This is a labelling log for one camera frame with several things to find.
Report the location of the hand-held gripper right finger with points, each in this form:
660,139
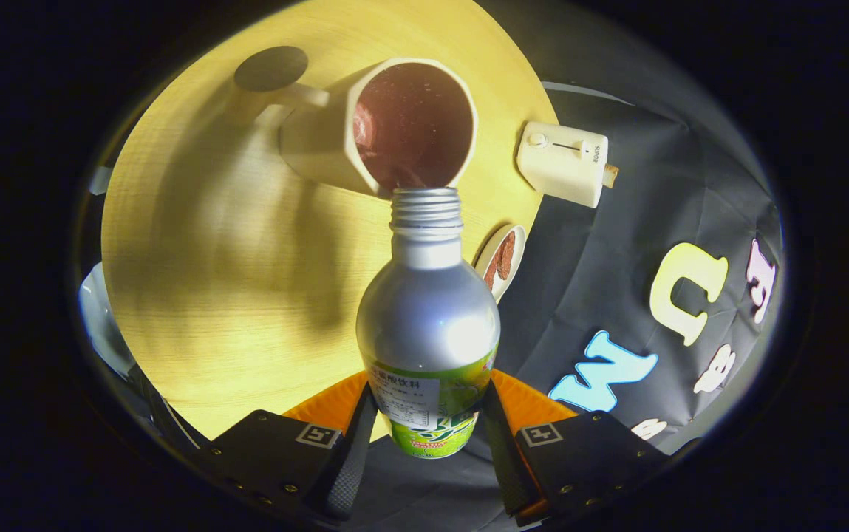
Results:
502,451

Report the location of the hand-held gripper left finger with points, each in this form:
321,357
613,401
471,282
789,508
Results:
354,458

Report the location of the silver juice bottle green label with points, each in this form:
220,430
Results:
428,318

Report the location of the brown meat piece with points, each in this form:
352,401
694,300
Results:
490,281
505,255

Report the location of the white round plate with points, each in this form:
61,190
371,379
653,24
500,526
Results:
485,258

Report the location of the wooden table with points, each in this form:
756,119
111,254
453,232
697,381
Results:
210,295

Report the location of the white toaster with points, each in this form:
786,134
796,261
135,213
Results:
561,166

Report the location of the toast bread slice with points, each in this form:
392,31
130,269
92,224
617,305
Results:
610,176

